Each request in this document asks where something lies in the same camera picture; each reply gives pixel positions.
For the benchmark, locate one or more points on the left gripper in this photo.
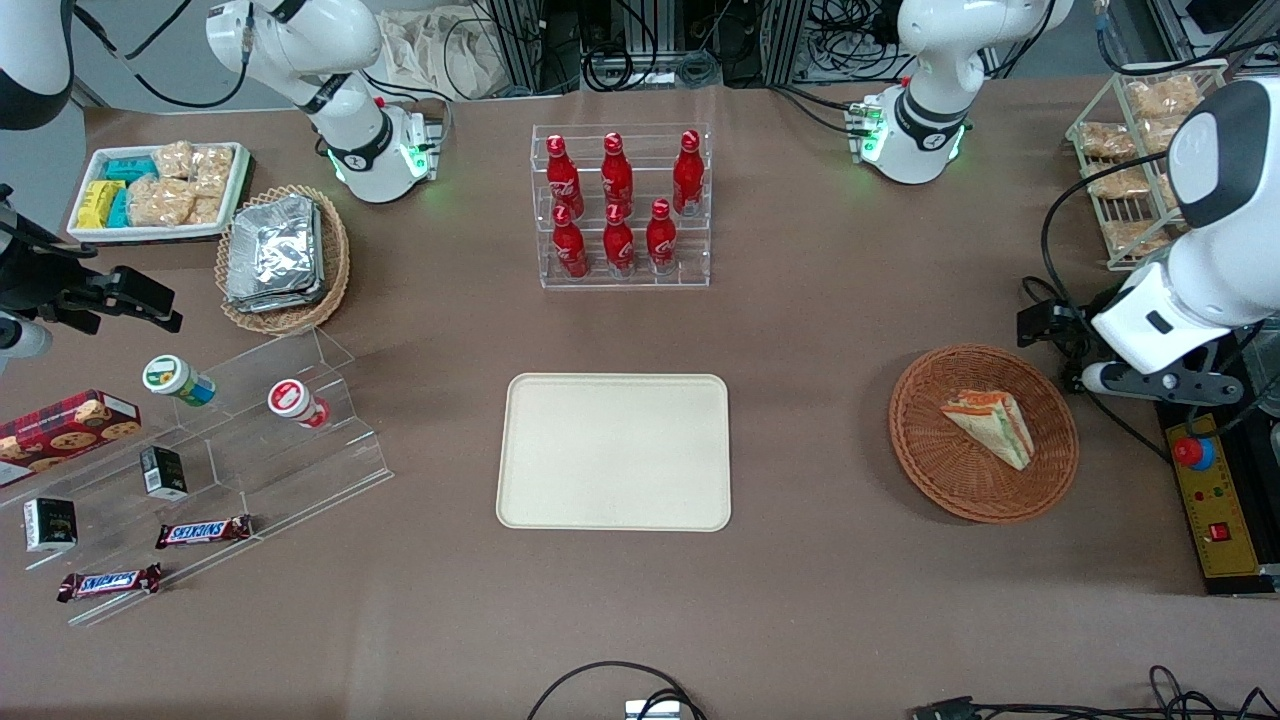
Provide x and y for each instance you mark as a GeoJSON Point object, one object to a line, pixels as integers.
{"type": "Point", "coordinates": [1068, 327]}

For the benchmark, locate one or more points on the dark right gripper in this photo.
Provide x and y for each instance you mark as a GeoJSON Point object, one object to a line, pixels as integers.
{"type": "Point", "coordinates": [30, 278]}

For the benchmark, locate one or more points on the triangular sandwich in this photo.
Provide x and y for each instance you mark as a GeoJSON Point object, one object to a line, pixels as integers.
{"type": "Point", "coordinates": [995, 425]}

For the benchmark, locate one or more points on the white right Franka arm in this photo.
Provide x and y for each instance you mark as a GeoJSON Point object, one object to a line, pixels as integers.
{"type": "Point", "coordinates": [350, 140]}

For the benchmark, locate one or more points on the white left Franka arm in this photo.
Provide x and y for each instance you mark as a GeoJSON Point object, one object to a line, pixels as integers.
{"type": "Point", "coordinates": [925, 110]}

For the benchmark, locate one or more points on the white rectangular snack tray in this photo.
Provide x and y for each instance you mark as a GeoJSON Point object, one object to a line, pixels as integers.
{"type": "Point", "coordinates": [90, 232]}

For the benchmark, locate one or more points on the round brown wicker basket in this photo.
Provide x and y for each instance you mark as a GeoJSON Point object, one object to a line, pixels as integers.
{"type": "Point", "coordinates": [960, 480]}

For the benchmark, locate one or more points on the oval tan wicker basket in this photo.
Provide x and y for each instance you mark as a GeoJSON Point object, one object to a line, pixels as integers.
{"type": "Point", "coordinates": [335, 260]}

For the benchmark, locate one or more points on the beige rectangular tray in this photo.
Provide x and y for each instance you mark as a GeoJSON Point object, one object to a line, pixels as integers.
{"type": "Point", "coordinates": [612, 450]}

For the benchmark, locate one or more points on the green lid yogurt cup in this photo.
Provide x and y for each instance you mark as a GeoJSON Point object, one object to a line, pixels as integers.
{"type": "Point", "coordinates": [170, 377]}

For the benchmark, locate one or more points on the teal snack packet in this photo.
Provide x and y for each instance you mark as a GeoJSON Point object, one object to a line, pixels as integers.
{"type": "Point", "coordinates": [130, 169]}
{"type": "Point", "coordinates": [119, 208]}

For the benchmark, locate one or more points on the clear bagged rice cracker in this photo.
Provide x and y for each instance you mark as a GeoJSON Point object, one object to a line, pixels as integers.
{"type": "Point", "coordinates": [212, 170]}
{"type": "Point", "coordinates": [173, 160]}
{"type": "Point", "coordinates": [160, 202]}
{"type": "Point", "coordinates": [205, 210]}

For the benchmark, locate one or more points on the yellow snack packet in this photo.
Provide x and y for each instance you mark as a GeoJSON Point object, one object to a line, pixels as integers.
{"type": "Point", "coordinates": [98, 203]}

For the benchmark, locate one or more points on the bagged fried snack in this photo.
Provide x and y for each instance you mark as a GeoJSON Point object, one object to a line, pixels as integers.
{"type": "Point", "coordinates": [1118, 182]}
{"type": "Point", "coordinates": [1105, 140]}
{"type": "Point", "coordinates": [1135, 237]}
{"type": "Point", "coordinates": [1160, 135]}
{"type": "Point", "coordinates": [1163, 97]}

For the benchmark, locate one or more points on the silver foil pouch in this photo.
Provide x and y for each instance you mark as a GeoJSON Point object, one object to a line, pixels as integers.
{"type": "Point", "coordinates": [272, 245]}
{"type": "Point", "coordinates": [318, 292]}

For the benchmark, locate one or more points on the red plaid cookie box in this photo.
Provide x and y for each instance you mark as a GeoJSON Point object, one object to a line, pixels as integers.
{"type": "Point", "coordinates": [70, 430]}

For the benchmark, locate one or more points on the small black carton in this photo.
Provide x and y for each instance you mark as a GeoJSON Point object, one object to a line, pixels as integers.
{"type": "Point", "coordinates": [50, 524]}
{"type": "Point", "coordinates": [163, 472]}

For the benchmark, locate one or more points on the red lid yogurt cup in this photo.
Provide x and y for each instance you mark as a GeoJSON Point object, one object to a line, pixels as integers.
{"type": "Point", "coordinates": [290, 400]}

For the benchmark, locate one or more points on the clear acrylic stepped shelf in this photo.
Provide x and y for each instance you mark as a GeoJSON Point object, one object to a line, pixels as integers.
{"type": "Point", "coordinates": [300, 470]}

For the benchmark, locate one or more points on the Snickers chocolate bar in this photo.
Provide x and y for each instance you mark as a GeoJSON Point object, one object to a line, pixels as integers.
{"type": "Point", "coordinates": [203, 532]}
{"type": "Point", "coordinates": [108, 583]}

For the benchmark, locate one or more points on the yellow emergency stop box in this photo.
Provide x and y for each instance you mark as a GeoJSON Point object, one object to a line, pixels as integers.
{"type": "Point", "coordinates": [1220, 500]}

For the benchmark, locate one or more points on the black tabletop appliance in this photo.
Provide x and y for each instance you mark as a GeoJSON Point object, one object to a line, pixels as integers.
{"type": "Point", "coordinates": [1250, 588]}

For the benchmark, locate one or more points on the beige cloth bag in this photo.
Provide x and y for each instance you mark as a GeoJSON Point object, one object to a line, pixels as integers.
{"type": "Point", "coordinates": [420, 55]}

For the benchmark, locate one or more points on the clear acrylic bottle rack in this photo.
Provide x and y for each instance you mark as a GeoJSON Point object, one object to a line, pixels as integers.
{"type": "Point", "coordinates": [690, 260]}

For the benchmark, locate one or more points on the red cola bottle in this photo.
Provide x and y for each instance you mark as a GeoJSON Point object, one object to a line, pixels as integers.
{"type": "Point", "coordinates": [562, 180]}
{"type": "Point", "coordinates": [617, 178]}
{"type": "Point", "coordinates": [570, 248]}
{"type": "Point", "coordinates": [619, 245]}
{"type": "Point", "coordinates": [687, 178]}
{"type": "Point", "coordinates": [661, 240]}

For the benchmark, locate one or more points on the small white device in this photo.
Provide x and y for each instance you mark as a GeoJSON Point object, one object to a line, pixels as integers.
{"type": "Point", "coordinates": [652, 711]}

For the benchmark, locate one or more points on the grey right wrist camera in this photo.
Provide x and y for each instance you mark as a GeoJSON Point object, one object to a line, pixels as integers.
{"type": "Point", "coordinates": [20, 345]}

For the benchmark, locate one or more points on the aluminium frame post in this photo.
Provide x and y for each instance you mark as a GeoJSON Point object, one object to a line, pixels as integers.
{"type": "Point", "coordinates": [787, 40]}
{"type": "Point", "coordinates": [518, 45]}

